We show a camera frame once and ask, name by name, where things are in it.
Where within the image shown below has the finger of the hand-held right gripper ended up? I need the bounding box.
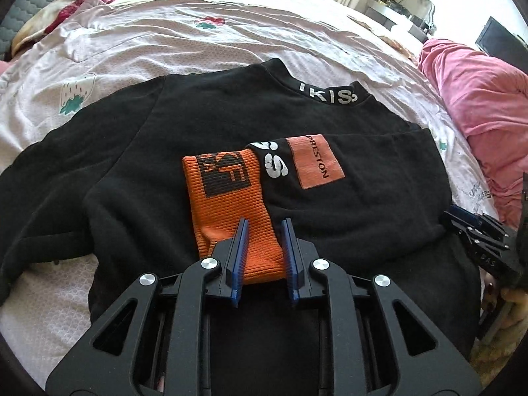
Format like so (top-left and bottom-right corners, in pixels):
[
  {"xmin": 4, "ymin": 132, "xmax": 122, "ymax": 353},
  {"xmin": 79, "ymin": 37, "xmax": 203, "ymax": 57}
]
[
  {"xmin": 449, "ymin": 205, "xmax": 508, "ymax": 237},
  {"xmin": 439, "ymin": 212, "xmax": 509, "ymax": 253}
]

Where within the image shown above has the black sweatshirt with orange cuffs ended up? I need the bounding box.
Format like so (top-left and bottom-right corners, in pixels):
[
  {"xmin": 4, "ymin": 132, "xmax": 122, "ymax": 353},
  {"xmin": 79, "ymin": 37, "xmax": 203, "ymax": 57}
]
[{"xmin": 0, "ymin": 58, "xmax": 483, "ymax": 364}]

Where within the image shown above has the white desk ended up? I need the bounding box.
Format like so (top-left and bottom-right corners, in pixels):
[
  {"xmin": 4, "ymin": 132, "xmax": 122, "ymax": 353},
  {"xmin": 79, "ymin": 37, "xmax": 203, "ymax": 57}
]
[{"xmin": 365, "ymin": 0, "xmax": 438, "ymax": 44}]

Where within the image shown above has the pink blanket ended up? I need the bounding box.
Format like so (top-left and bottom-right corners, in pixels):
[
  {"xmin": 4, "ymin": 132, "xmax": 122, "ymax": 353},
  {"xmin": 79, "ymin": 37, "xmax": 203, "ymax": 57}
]
[{"xmin": 416, "ymin": 37, "xmax": 528, "ymax": 232}]

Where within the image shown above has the pink strawberry print bed sheet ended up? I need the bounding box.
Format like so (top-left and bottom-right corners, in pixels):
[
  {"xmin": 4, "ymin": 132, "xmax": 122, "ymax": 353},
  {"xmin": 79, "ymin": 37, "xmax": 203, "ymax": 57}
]
[{"xmin": 0, "ymin": 0, "xmax": 500, "ymax": 388}]

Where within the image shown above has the person's right hand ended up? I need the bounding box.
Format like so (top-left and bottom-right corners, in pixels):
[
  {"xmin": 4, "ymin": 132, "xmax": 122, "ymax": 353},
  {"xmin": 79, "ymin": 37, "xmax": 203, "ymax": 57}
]
[{"xmin": 480, "ymin": 276, "xmax": 528, "ymax": 343}]

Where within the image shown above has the black monitor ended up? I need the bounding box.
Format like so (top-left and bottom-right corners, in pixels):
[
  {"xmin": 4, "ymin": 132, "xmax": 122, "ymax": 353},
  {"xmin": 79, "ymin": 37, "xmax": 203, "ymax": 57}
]
[{"xmin": 474, "ymin": 16, "xmax": 510, "ymax": 60}]

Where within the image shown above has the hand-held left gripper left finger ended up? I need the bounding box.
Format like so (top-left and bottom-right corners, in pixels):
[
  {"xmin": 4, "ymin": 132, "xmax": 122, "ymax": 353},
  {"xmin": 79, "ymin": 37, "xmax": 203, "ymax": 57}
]
[{"xmin": 45, "ymin": 218, "xmax": 250, "ymax": 396}]

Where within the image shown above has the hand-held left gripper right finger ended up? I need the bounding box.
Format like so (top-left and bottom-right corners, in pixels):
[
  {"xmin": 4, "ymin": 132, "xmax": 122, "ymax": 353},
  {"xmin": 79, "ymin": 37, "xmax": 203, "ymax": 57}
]
[{"xmin": 280, "ymin": 218, "xmax": 483, "ymax": 396}]

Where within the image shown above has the grey quilted headboard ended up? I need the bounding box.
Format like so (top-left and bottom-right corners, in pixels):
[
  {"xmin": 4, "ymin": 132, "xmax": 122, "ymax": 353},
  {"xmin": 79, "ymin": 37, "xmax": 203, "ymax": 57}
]
[{"xmin": 0, "ymin": 0, "xmax": 104, "ymax": 62}]

